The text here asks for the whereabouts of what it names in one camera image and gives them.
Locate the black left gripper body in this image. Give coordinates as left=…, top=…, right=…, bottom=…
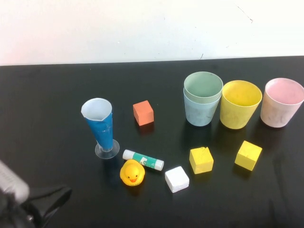
left=14, top=186, right=73, bottom=228

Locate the green plastic cup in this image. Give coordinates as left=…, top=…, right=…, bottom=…
left=183, top=72, right=224, bottom=105

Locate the yellow plastic cup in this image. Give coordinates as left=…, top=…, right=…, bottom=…
left=219, top=80, right=263, bottom=130

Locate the pink plastic cup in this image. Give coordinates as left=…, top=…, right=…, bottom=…
left=260, top=77, right=304, bottom=128

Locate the yellow rubber duck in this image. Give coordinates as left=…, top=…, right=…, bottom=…
left=119, top=159, right=146, bottom=188

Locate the blue taped conical measuring cup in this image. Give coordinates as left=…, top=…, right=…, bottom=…
left=81, top=97, right=120, bottom=160

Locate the white green glue stick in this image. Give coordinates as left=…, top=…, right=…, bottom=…
left=122, top=149, right=165, bottom=171

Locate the orange cube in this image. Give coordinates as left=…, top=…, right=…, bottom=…
left=133, top=100, right=154, bottom=126

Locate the white foam cube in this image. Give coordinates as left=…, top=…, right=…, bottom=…
left=164, top=165, right=190, bottom=193

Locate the yellow cube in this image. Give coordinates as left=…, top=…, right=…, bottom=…
left=234, top=140, right=263, bottom=171
left=189, top=146, right=214, bottom=175

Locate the light blue plastic cup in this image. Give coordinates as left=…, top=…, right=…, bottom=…
left=183, top=87, right=222, bottom=126

